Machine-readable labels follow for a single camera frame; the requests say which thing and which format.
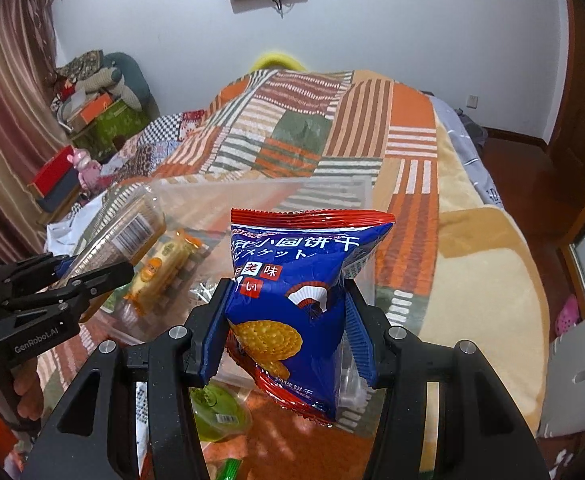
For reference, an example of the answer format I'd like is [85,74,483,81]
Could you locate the clear plastic storage box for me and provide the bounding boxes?
[80,176,379,428]

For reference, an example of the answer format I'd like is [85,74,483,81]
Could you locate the yellow round object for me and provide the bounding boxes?
[250,51,306,72]

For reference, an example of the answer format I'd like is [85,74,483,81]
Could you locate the clear barcode snack packet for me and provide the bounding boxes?
[60,194,168,322]

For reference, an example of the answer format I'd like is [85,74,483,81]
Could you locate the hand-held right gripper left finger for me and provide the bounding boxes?
[2,277,233,480]

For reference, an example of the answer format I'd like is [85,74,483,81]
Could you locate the red box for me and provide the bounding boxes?
[26,146,81,200]

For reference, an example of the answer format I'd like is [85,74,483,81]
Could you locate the green jelly cup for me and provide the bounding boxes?
[190,380,253,444]

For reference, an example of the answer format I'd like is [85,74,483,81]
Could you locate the orange cardboard box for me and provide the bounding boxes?
[66,92,116,127]

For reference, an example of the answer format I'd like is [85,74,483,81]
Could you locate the yellow cake snack packet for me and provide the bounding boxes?
[122,227,208,317]

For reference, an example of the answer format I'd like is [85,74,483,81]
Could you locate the orange patchwork blanket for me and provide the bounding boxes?
[37,67,442,411]

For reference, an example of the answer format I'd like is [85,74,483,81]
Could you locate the blue biscuit packet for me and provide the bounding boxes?
[222,206,397,428]

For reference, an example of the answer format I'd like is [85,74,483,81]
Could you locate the beige fleece blanket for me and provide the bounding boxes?
[415,105,552,475]

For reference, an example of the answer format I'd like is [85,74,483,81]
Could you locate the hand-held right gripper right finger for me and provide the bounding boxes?
[343,277,553,480]

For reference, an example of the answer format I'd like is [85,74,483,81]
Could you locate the floral cushion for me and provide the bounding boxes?
[56,50,106,82]

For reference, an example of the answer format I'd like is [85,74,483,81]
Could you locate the green snack packet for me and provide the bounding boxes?
[217,457,243,480]

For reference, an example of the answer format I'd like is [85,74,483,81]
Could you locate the grey bedding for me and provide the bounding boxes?
[429,94,506,210]

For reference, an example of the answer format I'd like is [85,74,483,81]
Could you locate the green cardboard box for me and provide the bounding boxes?
[71,100,152,155]

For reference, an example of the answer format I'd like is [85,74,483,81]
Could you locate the striped brown curtain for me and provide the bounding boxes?
[0,0,82,263]

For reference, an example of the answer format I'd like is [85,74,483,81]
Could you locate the pink doll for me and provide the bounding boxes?
[71,147,107,195]

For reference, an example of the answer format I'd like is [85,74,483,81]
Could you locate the person's left hand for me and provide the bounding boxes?
[13,359,47,422]

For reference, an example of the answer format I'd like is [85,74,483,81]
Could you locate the white board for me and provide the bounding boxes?
[537,309,585,445]

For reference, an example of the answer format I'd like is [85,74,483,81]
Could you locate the checked bedsheet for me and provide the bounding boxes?
[120,110,209,181]

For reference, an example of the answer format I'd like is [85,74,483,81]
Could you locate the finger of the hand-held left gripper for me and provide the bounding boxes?
[1,261,135,332]
[0,254,74,291]

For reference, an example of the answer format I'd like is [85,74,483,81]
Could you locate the pink slipper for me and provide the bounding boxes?
[555,294,580,337]

